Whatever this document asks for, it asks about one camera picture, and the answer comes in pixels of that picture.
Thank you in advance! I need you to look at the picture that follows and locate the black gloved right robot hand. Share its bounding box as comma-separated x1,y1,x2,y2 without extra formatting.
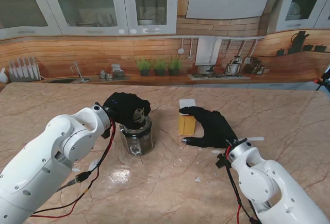
179,106,239,149

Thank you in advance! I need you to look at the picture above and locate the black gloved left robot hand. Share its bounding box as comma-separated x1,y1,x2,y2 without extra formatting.
103,92,152,129

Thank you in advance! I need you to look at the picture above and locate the yellow coffee jar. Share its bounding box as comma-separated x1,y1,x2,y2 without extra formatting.
178,114,197,136

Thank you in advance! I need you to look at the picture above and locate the glass jar with coffee beans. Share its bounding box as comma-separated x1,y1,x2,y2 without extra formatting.
118,114,153,157

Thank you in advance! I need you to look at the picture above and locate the white square jar lid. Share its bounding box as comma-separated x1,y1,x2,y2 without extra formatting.
178,98,196,116

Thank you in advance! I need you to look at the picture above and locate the printed kitchen backdrop banner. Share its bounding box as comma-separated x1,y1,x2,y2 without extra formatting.
0,0,330,91

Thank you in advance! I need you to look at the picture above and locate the black tripod with orange clip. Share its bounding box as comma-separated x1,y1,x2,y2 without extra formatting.
315,63,330,91

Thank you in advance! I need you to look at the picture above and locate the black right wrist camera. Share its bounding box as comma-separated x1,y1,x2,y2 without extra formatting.
216,151,230,168

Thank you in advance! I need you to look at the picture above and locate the red black left wrist cable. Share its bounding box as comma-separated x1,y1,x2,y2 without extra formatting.
29,117,117,219

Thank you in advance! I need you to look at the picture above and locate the red black wrist cable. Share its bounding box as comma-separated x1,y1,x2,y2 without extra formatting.
224,144,258,224
29,117,117,219

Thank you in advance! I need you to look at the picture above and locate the red black right wrist cable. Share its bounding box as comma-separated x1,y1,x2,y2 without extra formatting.
224,144,258,224

